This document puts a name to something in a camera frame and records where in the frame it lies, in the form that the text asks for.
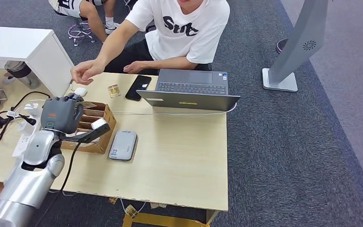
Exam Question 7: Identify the person's right hand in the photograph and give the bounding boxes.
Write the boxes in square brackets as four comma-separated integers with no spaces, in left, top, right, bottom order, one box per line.
[70,59,105,86]

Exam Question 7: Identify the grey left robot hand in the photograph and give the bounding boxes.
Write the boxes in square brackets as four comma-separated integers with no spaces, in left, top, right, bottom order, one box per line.
[40,93,85,135]

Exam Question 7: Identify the person's left hand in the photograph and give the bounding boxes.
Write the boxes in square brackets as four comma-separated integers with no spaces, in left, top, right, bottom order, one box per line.
[123,60,147,75]

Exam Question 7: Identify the person in white shirt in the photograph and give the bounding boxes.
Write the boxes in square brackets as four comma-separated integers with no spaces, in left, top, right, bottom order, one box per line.
[70,0,231,86]

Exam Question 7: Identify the person in white shorts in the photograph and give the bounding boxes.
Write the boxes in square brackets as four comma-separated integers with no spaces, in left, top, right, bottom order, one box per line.
[48,0,138,43]

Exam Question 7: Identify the grey card reader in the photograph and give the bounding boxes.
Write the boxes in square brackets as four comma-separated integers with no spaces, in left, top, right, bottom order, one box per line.
[108,129,138,162]

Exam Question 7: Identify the black smartphone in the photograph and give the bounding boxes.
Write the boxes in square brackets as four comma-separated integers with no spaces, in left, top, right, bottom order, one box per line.
[125,74,153,102]

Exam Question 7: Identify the white charger block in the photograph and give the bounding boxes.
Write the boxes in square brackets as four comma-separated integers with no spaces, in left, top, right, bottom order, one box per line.
[23,103,44,118]

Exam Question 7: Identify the small gold trinket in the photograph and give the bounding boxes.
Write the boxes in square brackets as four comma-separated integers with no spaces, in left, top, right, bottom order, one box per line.
[107,84,121,98]

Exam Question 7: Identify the black plug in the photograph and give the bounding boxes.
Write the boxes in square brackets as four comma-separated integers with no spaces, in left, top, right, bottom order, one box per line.
[18,114,37,127]

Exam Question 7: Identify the purple swivel chair base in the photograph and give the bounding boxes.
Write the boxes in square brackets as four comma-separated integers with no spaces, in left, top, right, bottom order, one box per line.
[68,20,96,47]

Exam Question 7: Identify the white power strip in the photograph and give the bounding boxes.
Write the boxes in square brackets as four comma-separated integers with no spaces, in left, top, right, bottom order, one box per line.
[11,119,43,159]

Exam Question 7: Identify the cardboard compartment organizer box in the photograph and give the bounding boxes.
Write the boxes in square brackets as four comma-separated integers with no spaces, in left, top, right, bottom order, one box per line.
[59,101,117,155]

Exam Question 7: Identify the grey laptop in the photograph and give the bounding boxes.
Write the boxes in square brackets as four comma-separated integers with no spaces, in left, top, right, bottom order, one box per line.
[136,68,242,112]

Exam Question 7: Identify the grey insulated bottle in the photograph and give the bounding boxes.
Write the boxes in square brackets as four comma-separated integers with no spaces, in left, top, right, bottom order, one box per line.
[3,61,41,90]

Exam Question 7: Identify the white cabinet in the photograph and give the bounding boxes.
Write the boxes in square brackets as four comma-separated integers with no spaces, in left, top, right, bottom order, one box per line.
[0,26,75,98]

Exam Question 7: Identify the round dark stand base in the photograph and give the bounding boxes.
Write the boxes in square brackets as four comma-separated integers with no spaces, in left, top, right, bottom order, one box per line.
[276,38,290,54]

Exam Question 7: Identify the grey kiosk stand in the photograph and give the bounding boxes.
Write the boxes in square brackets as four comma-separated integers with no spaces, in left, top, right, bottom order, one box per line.
[262,0,330,93]

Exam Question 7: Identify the black power cable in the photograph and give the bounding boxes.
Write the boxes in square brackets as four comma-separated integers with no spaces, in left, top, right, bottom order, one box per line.
[0,91,51,166]

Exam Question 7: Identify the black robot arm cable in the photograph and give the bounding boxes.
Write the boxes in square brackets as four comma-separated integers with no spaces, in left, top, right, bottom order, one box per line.
[33,141,82,227]

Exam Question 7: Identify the yellow metal base frame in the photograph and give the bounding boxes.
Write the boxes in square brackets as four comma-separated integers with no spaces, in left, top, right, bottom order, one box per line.
[122,213,210,227]

